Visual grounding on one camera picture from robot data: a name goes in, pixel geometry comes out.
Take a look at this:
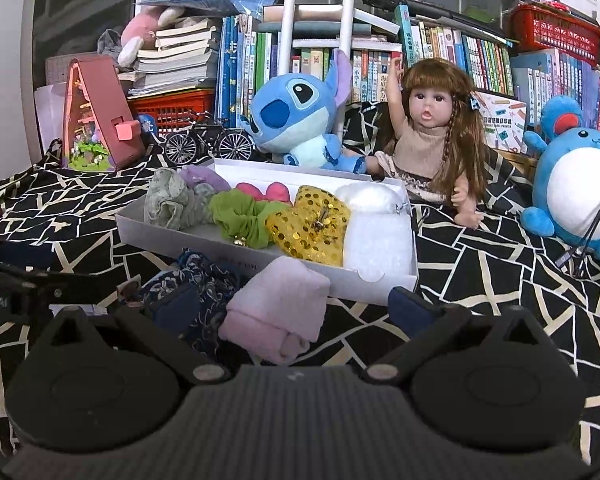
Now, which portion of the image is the black long rod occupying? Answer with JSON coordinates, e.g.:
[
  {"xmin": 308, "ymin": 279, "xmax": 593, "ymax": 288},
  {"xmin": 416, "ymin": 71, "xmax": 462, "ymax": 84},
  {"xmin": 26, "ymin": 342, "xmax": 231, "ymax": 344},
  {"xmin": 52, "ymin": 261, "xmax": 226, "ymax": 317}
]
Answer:
[{"xmin": 362, "ymin": 0, "xmax": 507, "ymax": 42}]

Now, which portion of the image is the pink triangular house model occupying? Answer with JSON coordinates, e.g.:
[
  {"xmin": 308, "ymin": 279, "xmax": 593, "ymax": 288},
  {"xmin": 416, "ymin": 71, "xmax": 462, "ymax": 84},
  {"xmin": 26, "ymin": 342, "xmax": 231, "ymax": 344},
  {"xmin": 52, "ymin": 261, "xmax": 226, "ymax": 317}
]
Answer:
[{"xmin": 62, "ymin": 56, "xmax": 147, "ymax": 172}]

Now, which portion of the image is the white illustrated box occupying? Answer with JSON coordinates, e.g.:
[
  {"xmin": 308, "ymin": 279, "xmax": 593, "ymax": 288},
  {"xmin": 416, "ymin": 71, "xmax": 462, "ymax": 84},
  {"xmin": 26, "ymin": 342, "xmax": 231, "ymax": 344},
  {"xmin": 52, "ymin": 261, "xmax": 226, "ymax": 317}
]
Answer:
[{"xmin": 472, "ymin": 91, "xmax": 529, "ymax": 154}]

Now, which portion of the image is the white metal ladder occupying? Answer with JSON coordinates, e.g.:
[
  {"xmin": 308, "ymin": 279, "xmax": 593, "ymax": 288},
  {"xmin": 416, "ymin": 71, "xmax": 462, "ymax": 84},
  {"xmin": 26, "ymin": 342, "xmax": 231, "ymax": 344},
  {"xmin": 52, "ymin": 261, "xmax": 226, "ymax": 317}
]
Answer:
[{"xmin": 279, "ymin": 0, "xmax": 359, "ymax": 137}]

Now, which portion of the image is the pink bunny plush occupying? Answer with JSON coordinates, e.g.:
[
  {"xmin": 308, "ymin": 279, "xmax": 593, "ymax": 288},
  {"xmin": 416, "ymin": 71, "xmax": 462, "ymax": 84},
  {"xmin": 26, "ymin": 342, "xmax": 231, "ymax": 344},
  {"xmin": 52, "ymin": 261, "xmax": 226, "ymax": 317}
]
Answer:
[{"xmin": 117, "ymin": 6, "xmax": 187, "ymax": 69}]

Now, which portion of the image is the long-haired baby doll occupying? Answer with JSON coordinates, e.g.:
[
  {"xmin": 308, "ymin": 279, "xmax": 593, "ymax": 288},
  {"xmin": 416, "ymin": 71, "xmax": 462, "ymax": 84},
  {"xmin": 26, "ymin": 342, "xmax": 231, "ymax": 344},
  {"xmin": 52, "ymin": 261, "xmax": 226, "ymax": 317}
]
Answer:
[{"xmin": 365, "ymin": 57, "xmax": 487, "ymax": 231}]

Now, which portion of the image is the blue round mouse plush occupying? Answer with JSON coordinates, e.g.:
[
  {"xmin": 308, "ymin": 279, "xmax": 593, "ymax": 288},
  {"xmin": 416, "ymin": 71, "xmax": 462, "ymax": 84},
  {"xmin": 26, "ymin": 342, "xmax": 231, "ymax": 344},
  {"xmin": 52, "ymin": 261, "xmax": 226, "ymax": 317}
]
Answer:
[{"xmin": 520, "ymin": 96, "xmax": 600, "ymax": 267}]

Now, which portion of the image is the pale floral scrunchie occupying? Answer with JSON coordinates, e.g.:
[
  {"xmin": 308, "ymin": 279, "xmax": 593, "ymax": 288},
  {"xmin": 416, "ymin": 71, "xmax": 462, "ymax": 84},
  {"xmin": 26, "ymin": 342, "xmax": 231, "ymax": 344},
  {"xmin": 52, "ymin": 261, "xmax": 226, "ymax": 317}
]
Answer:
[{"xmin": 179, "ymin": 187, "xmax": 219, "ymax": 229}]

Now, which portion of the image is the grey cloth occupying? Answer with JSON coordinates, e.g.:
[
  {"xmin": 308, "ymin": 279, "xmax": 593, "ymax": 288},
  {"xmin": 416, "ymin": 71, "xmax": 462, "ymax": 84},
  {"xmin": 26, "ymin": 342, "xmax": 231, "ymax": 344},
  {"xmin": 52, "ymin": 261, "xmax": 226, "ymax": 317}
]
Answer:
[{"xmin": 98, "ymin": 28, "xmax": 127, "ymax": 57}]

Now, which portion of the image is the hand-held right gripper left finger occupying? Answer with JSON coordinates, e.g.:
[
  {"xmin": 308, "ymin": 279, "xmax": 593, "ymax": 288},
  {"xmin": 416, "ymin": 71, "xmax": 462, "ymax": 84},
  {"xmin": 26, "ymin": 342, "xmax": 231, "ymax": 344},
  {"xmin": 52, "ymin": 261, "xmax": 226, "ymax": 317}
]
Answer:
[{"xmin": 30, "ymin": 282, "xmax": 231, "ymax": 387}]

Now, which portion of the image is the black white-lined bedsheet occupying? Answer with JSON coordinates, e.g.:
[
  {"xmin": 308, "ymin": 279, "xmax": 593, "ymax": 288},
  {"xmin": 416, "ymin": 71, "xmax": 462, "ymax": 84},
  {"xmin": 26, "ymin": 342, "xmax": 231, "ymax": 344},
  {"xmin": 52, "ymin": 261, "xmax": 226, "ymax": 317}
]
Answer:
[{"xmin": 0, "ymin": 100, "xmax": 600, "ymax": 463}]

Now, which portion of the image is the blue alien plush toy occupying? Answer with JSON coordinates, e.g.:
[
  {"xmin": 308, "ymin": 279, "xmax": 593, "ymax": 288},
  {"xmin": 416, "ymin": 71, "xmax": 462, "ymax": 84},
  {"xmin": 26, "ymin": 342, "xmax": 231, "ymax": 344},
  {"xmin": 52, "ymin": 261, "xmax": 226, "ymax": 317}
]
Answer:
[{"xmin": 239, "ymin": 47, "xmax": 381, "ymax": 173}]

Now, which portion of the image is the white paper bag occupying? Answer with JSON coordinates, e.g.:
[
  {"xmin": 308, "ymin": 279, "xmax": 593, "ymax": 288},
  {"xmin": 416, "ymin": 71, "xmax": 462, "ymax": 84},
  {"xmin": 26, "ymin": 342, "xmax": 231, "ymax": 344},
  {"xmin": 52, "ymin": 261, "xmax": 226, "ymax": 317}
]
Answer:
[{"xmin": 34, "ymin": 84, "xmax": 69, "ymax": 159}]

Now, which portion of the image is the grey grid cutting mat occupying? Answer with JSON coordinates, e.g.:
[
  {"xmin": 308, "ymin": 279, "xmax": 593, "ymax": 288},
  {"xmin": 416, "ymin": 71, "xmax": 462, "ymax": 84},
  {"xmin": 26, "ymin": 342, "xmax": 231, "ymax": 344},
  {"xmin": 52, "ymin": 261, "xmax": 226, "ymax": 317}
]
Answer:
[{"xmin": 44, "ymin": 56, "xmax": 76, "ymax": 85}]

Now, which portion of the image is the green scrunchie with bell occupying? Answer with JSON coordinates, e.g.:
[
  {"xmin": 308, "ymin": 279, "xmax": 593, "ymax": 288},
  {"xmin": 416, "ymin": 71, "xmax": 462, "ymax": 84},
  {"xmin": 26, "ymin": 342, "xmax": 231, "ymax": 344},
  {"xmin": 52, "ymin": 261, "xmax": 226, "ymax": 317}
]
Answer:
[{"xmin": 209, "ymin": 191, "xmax": 294, "ymax": 251}]

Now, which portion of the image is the black miniature bicycle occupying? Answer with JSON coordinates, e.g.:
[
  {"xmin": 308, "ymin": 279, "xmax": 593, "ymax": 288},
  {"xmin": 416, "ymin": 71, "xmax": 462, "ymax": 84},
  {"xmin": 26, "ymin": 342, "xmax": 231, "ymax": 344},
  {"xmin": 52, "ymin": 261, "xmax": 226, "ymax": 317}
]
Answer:
[{"xmin": 164, "ymin": 110, "xmax": 257, "ymax": 166}]

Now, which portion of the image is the white fluffy pouch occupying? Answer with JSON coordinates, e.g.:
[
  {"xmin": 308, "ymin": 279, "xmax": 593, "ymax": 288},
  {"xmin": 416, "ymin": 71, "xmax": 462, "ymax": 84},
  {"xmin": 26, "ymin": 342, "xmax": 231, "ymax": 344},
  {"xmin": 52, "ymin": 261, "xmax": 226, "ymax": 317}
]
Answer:
[{"xmin": 334, "ymin": 182, "xmax": 415, "ymax": 274}]

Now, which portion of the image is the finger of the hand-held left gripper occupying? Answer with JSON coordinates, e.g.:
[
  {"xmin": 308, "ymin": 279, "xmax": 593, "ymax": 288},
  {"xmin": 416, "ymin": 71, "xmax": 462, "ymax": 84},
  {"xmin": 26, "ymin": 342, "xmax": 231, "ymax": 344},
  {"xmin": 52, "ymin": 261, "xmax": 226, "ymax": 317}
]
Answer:
[
  {"xmin": 0, "ymin": 240, "xmax": 57, "ymax": 274},
  {"xmin": 30, "ymin": 272, "xmax": 125, "ymax": 308}
]

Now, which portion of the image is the red plastic basket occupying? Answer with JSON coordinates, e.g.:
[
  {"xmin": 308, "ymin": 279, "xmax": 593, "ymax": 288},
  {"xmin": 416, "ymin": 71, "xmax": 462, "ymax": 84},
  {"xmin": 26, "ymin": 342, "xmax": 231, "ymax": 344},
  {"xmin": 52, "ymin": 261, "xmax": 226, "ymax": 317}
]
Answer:
[
  {"xmin": 127, "ymin": 89, "xmax": 217, "ymax": 137},
  {"xmin": 509, "ymin": 2, "xmax": 600, "ymax": 69}
]

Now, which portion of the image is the pink fabric hair bow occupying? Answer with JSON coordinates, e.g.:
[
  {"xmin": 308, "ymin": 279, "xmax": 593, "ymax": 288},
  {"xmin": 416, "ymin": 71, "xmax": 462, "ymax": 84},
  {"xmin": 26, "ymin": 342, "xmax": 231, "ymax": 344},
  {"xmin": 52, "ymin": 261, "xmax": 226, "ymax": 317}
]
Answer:
[{"xmin": 235, "ymin": 181, "xmax": 294, "ymax": 207}]

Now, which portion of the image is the row of upright books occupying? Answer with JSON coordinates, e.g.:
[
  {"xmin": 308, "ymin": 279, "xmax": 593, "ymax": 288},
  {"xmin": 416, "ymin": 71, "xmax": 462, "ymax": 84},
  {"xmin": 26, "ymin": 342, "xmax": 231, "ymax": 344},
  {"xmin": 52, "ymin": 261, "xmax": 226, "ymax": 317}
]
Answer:
[{"xmin": 215, "ymin": 4, "xmax": 600, "ymax": 137}]

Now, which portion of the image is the navy floral scrunchie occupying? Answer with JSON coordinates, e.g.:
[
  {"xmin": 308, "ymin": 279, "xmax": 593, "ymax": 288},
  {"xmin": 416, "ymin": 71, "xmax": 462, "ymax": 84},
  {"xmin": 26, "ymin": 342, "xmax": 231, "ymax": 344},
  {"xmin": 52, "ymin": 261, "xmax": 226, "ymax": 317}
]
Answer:
[{"xmin": 139, "ymin": 247, "xmax": 247, "ymax": 357}]

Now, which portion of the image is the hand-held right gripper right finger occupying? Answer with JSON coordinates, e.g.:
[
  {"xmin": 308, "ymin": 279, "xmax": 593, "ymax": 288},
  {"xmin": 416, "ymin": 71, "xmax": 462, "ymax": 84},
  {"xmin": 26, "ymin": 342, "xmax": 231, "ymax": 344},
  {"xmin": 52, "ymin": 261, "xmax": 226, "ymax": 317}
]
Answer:
[{"xmin": 364, "ymin": 286, "xmax": 557, "ymax": 385}]

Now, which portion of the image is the blue flat box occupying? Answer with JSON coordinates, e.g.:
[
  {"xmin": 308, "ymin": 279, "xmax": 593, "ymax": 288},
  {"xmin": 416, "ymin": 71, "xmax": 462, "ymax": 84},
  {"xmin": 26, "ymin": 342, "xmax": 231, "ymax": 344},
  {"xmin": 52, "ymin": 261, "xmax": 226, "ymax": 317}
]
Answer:
[{"xmin": 140, "ymin": 0, "xmax": 285, "ymax": 17}]

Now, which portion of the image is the stack of lying books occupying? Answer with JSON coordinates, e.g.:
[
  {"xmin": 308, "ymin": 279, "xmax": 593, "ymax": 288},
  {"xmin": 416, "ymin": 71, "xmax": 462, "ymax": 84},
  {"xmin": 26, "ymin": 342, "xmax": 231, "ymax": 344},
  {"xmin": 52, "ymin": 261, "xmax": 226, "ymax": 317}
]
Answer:
[{"xmin": 117, "ymin": 17, "xmax": 222, "ymax": 99}]

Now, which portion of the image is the green checked scrunchie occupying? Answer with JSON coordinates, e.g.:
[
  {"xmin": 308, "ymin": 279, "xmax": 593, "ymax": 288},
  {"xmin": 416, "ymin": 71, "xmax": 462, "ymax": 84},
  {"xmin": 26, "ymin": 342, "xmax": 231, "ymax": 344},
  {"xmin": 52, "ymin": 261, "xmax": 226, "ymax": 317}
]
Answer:
[{"xmin": 144, "ymin": 167, "xmax": 196, "ymax": 232}]

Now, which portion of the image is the white cardboard box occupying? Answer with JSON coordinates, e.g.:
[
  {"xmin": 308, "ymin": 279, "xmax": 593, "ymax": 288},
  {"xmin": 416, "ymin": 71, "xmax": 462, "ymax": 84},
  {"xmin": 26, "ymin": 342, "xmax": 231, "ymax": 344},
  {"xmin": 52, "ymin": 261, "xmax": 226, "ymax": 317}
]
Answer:
[{"xmin": 115, "ymin": 157, "xmax": 420, "ymax": 306}]

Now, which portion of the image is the lavender scrunchie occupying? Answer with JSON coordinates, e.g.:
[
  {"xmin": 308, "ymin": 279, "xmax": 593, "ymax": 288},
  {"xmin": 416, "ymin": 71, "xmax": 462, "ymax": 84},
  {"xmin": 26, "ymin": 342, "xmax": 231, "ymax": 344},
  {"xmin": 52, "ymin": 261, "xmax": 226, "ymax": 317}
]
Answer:
[{"xmin": 180, "ymin": 165, "xmax": 232, "ymax": 197}]

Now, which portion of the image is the pink cloth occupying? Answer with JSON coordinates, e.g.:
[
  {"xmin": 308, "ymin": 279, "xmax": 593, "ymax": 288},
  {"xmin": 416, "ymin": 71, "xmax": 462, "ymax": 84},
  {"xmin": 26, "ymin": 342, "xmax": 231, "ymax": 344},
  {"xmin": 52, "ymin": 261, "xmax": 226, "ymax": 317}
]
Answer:
[{"xmin": 219, "ymin": 255, "xmax": 332, "ymax": 367}]

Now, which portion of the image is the black cable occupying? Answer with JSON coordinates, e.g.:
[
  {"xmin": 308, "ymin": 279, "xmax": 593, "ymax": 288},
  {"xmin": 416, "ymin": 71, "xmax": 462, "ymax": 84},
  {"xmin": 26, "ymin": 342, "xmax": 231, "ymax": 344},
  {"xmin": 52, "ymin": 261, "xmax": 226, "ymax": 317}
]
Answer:
[{"xmin": 555, "ymin": 189, "xmax": 600, "ymax": 279}]

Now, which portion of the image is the gold sequin bow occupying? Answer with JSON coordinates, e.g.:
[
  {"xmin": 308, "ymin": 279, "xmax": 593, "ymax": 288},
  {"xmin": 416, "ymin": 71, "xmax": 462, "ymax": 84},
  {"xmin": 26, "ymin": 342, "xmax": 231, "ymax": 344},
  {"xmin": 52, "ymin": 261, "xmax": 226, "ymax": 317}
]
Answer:
[{"xmin": 265, "ymin": 185, "xmax": 352, "ymax": 267}]

